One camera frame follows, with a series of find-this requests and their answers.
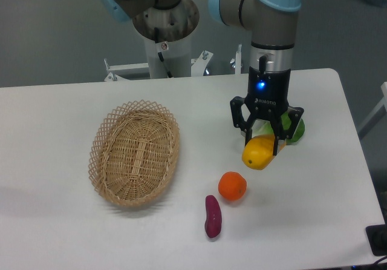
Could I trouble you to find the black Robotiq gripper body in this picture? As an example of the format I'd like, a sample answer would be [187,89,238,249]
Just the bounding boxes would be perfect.
[244,67,291,120]

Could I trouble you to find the yellow mango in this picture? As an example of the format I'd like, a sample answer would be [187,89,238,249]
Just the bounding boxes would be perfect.
[242,134,275,170]

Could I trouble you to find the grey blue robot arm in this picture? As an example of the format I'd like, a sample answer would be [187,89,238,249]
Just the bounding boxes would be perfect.
[101,0,304,153]

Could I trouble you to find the woven wicker basket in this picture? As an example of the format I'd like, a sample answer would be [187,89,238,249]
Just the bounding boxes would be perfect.
[88,100,180,207]

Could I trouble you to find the green bok choy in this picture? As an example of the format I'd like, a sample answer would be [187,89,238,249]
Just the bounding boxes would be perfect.
[252,113,305,145]

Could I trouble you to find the orange fruit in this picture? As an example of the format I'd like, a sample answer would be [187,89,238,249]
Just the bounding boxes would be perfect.
[218,171,247,202]

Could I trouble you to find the purple sweet potato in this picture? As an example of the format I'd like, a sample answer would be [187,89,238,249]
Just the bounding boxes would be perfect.
[204,195,222,239]

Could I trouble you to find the black device at table edge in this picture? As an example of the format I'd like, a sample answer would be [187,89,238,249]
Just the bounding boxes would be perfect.
[365,224,386,256]

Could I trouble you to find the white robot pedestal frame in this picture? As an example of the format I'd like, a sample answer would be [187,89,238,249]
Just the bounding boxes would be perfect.
[103,38,244,82]

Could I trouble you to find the white frame at right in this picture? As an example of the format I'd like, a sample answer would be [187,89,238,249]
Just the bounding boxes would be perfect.
[357,82,386,140]

